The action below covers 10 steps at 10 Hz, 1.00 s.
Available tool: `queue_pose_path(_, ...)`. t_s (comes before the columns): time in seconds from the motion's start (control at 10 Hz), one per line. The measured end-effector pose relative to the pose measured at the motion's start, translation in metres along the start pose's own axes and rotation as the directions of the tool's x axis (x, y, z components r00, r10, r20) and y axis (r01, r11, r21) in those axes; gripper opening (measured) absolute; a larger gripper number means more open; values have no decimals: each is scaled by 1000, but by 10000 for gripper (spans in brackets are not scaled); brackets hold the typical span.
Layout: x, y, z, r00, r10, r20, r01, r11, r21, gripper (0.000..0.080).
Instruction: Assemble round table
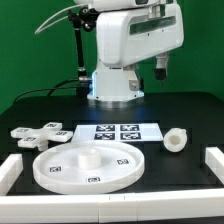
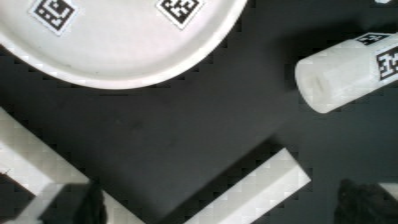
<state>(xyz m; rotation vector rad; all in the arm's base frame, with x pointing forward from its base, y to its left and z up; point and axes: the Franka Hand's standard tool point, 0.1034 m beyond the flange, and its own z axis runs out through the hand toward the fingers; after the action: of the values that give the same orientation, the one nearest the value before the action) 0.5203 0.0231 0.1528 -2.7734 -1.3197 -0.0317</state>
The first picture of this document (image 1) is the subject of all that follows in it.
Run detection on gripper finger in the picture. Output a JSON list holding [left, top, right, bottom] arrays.
[[154, 54, 169, 81]]

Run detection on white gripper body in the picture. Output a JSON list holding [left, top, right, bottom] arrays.
[[96, 3, 184, 67]]

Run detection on white round table top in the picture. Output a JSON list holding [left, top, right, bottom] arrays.
[[33, 140, 145, 195]]

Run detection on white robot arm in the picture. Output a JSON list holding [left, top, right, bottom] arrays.
[[73, 0, 184, 103]]

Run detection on white marker tag sheet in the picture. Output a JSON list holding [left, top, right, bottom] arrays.
[[72, 123, 163, 142]]

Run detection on white right fence bar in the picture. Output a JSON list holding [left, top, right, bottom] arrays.
[[205, 147, 224, 185]]

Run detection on white cross table base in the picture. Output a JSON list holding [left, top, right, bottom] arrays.
[[10, 122, 73, 151]]

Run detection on white left fence bar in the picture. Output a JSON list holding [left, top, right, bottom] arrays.
[[0, 154, 23, 196]]

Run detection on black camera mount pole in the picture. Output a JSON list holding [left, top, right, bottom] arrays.
[[68, 7, 99, 97]]

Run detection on white cables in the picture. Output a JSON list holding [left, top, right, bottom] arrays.
[[34, 3, 87, 35]]

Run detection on black cables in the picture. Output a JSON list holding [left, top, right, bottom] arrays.
[[13, 78, 88, 104]]

